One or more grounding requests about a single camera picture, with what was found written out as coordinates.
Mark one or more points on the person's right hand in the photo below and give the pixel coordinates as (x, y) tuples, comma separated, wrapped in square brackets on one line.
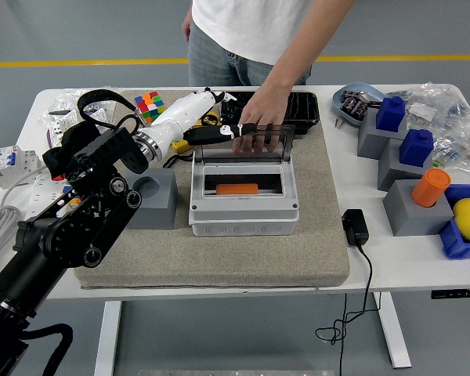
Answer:
[(186, 30)]

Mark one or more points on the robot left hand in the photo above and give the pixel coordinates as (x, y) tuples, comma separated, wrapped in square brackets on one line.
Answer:
[(180, 115)]

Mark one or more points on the person's left hand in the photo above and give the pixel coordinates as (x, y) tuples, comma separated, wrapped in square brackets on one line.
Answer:
[(266, 109)]

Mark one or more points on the smoky transparent box lid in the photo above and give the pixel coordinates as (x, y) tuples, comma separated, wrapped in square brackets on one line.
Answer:
[(290, 137)]

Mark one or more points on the orange cylinder battery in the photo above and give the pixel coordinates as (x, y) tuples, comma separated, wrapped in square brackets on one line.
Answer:
[(237, 189), (431, 190)]

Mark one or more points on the person's right forearm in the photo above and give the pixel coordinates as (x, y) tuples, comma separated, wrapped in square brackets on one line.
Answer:
[(190, 8)]

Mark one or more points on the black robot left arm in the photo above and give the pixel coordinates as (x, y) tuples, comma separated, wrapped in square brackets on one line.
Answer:
[(82, 235)]

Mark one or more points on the person's left forearm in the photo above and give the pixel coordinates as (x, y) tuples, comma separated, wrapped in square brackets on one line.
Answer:
[(305, 51)]

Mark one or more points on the grey plastic junction box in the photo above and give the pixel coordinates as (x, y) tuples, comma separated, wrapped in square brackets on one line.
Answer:
[(243, 219)]

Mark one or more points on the yellow tape measure 5m label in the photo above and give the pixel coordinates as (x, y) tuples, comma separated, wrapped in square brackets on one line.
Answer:
[(210, 119)]

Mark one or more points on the yellow tape measure dark label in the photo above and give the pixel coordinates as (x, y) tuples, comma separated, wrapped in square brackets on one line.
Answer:
[(180, 147)]

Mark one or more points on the large colourful puzzle cube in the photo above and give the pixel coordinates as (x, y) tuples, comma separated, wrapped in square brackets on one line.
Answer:
[(149, 103)]

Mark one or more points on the black plastic tray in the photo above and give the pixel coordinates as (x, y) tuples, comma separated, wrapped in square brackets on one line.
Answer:
[(301, 109)]

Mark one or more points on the person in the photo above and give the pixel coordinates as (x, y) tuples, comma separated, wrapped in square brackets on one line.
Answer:
[(250, 27)]

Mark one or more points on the small metal clip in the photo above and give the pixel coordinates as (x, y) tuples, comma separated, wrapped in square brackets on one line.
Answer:
[(339, 124)]

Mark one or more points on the light blue dish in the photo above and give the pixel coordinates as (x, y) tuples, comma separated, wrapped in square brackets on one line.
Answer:
[(340, 111)]

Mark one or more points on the grey block with round hole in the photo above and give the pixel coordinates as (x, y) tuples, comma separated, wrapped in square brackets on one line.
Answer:
[(156, 211), (411, 219)]

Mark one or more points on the grey holder block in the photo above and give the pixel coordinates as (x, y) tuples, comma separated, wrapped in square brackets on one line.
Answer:
[(391, 172), (372, 141)]

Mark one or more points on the black cloth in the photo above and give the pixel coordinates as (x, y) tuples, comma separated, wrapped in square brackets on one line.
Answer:
[(68, 137)]

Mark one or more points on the white electrical device pack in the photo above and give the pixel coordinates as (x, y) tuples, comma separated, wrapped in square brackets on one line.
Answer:
[(56, 131)]

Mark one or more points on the blue stepped block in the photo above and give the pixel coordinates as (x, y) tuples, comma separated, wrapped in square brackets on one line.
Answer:
[(415, 149), (391, 115)]

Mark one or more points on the grey-brown mat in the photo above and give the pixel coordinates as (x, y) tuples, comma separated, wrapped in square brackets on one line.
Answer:
[(219, 258)]

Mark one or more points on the black power adapter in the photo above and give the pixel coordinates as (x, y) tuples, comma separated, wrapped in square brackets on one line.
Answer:
[(355, 229)]

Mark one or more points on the white power strip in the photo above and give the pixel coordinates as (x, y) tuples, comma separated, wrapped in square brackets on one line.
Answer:
[(43, 192)]

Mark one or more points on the clear plastic parts bag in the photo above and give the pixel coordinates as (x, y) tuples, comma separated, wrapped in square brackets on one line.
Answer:
[(462, 149), (434, 102)]

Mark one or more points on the white circuit breaker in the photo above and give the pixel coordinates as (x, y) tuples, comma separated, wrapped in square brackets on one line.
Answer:
[(11, 164)]

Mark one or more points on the white table leg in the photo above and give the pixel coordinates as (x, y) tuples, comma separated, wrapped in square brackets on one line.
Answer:
[(391, 333), (107, 337)]

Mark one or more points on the blue plastic bin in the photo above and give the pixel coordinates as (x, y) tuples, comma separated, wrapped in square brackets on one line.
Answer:
[(458, 246)]

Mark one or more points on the black table control panel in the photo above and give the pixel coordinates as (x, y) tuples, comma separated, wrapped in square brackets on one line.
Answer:
[(446, 294)]

